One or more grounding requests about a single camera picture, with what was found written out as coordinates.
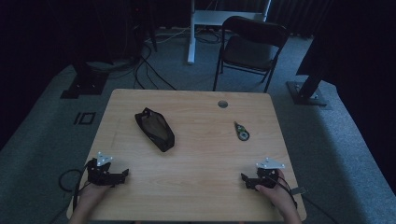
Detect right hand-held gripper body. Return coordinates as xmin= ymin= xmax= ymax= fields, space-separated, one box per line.
xmin=247 ymin=157 xmax=286 ymax=190

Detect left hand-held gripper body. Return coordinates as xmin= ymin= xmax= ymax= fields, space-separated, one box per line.
xmin=86 ymin=151 xmax=126 ymax=188

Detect black pencil case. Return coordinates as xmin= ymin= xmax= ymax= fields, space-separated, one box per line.
xmin=134 ymin=106 xmax=176 ymax=153

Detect person's right hand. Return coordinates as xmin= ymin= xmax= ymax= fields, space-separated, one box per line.
xmin=254 ymin=168 xmax=297 ymax=210

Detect person's left hand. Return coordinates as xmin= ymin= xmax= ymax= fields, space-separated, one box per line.
xmin=78 ymin=182 xmax=114 ymax=203

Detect black stand base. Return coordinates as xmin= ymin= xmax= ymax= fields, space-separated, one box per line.
xmin=286 ymin=70 xmax=329 ymax=107
xmin=60 ymin=61 xmax=110 ymax=100

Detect black folding chair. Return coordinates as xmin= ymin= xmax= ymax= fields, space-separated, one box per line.
xmin=212 ymin=15 xmax=291 ymax=93

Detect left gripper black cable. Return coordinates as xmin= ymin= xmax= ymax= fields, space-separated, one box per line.
xmin=58 ymin=167 xmax=92 ymax=213

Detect black floor cables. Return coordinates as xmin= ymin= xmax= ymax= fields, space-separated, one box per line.
xmin=133 ymin=43 xmax=178 ymax=91

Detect white floor cable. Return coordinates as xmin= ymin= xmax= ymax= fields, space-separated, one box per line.
xmin=145 ymin=26 xmax=191 ymax=45

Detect white desk frame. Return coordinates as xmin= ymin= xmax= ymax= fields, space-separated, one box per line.
xmin=187 ymin=0 xmax=273 ymax=65

